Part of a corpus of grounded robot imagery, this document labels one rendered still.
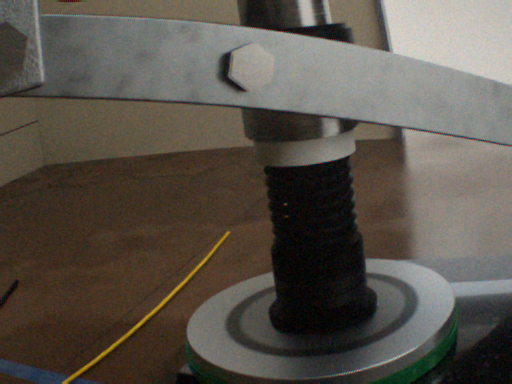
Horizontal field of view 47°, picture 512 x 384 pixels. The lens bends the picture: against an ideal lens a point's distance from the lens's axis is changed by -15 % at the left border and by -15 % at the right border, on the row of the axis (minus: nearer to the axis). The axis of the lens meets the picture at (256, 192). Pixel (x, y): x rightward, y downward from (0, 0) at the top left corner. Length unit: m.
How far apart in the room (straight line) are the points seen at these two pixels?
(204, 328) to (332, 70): 0.22
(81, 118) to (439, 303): 6.12
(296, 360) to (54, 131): 6.39
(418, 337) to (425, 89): 0.17
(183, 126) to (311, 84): 5.54
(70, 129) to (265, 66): 6.27
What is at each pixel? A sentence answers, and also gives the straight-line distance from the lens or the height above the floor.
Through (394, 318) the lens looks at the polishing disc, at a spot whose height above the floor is 0.83.
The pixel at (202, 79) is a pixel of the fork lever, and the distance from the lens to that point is 0.38.
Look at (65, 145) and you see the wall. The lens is 6.71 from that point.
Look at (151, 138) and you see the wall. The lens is 6.11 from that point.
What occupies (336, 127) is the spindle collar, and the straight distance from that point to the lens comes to 0.44.
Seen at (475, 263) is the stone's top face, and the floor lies 0.80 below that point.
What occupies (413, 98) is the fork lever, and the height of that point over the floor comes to 0.99.
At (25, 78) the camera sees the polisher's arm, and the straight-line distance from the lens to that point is 0.34.
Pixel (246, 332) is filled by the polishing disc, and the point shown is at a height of 0.83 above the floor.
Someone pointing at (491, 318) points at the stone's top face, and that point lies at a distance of 0.52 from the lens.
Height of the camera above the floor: 1.05
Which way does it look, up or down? 14 degrees down
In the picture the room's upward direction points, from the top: 8 degrees counter-clockwise
